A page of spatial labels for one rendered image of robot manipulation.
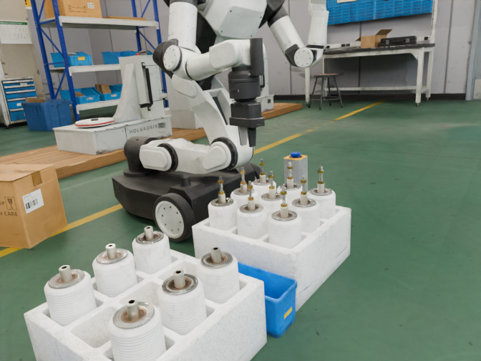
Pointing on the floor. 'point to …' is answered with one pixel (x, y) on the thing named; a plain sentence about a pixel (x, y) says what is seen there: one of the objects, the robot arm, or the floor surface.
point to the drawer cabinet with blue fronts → (26, 89)
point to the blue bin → (275, 298)
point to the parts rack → (89, 65)
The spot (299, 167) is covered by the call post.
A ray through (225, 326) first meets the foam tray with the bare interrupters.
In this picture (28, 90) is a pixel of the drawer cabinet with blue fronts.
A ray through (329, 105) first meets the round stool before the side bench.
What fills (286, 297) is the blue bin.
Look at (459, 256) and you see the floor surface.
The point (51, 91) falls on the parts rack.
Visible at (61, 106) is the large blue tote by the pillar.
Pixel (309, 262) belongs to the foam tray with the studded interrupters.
